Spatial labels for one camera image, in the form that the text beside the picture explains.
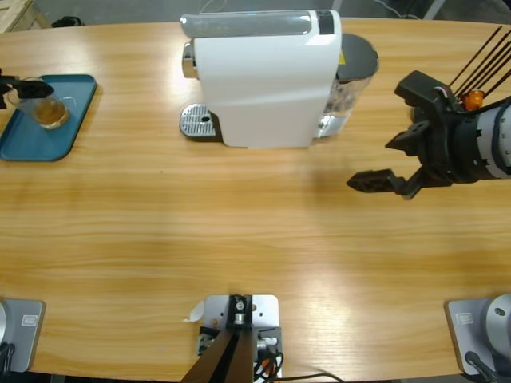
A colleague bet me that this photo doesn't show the clear drinking glass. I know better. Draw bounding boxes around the clear drinking glass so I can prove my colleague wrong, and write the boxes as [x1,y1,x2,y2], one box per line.
[6,77,72,131]

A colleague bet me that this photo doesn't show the dark camera post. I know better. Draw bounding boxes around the dark camera post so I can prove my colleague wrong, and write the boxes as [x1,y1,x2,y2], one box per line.
[179,294,255,383]

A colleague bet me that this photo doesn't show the teal rectangular tray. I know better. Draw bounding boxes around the teal rectangular tray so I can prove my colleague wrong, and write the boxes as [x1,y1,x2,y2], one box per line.
[0,73,98,163]

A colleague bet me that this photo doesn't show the black object on floor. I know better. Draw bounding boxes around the black object on floor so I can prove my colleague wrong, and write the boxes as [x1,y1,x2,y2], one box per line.
[50,15,85,28]

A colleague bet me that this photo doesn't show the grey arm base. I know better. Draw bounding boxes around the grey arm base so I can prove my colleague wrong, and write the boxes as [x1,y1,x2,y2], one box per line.
[445,294,511,376]
[0,298,46,373]

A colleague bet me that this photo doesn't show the orange coffee capsule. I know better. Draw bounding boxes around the orange coffee capsule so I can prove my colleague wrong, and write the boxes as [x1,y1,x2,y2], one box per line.
[463,89,485,111]

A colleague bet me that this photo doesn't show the wooden crate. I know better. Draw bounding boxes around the wooden crate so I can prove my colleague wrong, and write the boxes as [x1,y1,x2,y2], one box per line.
[0,0,51,34]

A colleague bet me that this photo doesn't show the grey metal leg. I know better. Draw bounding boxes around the grey metal leg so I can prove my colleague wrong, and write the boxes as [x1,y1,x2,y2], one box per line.
[422,0,445,20]

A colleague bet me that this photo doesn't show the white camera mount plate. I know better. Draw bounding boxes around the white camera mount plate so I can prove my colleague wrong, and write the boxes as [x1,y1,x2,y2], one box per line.
[198,294,283,378]

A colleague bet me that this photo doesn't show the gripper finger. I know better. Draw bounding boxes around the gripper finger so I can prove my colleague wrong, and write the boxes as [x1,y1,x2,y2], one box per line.
[385,120,435,158]
[6,77,55,100]
[346,168,407,195]

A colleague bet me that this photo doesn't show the white floor cable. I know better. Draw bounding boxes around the white floor cable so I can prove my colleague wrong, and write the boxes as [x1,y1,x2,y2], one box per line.
[374,0,425,20]

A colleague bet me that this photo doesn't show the clear water tank black lid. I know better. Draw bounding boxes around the clear water tank black lid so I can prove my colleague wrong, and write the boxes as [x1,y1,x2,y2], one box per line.
[313,34,380,140]

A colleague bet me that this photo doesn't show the white paper tab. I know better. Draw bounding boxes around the white paper tab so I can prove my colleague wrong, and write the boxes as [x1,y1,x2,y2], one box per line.
[182,301,205,323]

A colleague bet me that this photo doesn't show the orange and black cable bundle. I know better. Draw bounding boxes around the orange and black cable bundle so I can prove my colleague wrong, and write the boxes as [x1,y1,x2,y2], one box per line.
[253,350,285,383]

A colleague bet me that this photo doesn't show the white capsule coffee machine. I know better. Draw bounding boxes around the white capsule coffee machine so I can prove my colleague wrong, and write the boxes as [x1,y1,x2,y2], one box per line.
[179,8,343,151]

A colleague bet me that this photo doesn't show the black capsule holder with rods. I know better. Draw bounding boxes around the black capsule holder with rods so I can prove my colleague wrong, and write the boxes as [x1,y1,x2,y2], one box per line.
[410,26,511,124]

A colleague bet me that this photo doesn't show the black base cable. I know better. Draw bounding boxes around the black base cable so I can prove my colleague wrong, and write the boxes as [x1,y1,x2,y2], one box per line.
[0,342,17,372]
[465,350,499,383]

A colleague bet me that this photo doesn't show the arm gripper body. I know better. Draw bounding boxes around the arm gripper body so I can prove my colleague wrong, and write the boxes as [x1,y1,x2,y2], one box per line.
[402,104,462,201]
[0,67,10,109]

